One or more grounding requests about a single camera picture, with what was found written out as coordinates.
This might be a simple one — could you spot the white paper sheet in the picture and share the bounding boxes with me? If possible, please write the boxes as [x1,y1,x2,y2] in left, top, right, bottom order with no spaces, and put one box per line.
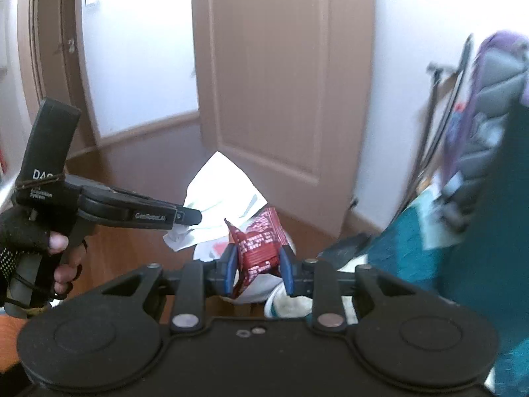
[163,152,267,252]

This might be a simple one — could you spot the red snack wrapper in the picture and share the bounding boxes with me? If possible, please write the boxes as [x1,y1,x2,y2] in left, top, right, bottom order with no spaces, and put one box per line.
[224,207,289,297]

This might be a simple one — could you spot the left gloved hand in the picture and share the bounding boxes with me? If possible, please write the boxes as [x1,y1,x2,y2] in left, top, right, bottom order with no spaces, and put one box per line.
[1,206,95,319]

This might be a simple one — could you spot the white round paper package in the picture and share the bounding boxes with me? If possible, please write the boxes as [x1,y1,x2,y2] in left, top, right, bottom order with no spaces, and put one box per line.
[193,230,315,319]

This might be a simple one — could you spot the teal white zigzag blanket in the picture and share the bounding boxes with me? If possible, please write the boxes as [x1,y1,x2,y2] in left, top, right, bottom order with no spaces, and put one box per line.
[366,186,528,396]

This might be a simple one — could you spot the beige wooden door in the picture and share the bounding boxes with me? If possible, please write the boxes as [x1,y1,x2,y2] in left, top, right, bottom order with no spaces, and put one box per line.
[192,0,376,237]

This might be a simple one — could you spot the black metal stand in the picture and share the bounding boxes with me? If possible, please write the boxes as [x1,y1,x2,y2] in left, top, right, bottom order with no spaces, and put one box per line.
[391,34,473,223]

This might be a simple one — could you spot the purple grey backpack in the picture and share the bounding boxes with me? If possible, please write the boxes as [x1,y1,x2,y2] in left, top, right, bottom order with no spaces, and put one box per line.
[439,31,528,231]

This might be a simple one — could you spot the brown door frame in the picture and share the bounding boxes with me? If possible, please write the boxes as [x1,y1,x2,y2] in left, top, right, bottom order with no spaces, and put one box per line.
[17,0,99,158]

